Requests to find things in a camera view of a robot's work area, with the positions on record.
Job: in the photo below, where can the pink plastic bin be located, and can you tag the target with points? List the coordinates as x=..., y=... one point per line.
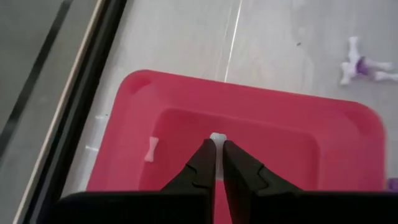
x=248, y=102

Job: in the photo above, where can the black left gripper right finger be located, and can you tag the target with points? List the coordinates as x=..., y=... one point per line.
x=295, y=208

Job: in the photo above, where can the white plastic bone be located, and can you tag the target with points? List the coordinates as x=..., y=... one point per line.
x=346, y=74
x=379, y=65
x=354, y=48
x=219, y=146
x=151, y=149

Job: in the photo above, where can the purple translucent witch hat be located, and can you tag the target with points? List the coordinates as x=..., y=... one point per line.
x=393, y=184
x=360, y=66

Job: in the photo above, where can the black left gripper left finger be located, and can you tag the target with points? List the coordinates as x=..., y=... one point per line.
x=155, y=208

